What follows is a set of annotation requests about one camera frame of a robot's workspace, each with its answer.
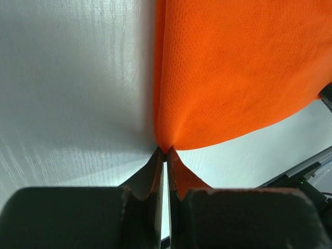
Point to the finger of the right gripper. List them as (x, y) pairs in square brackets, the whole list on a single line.
[(326, 96)]

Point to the orange t-shirt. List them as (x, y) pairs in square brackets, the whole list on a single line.
[(223, 69)]

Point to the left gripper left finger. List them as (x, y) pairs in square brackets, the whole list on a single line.
[(126, 216)]

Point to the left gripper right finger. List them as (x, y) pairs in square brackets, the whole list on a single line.
[(205, 217)]

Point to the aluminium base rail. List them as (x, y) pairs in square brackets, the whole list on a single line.
[(322, 158)]

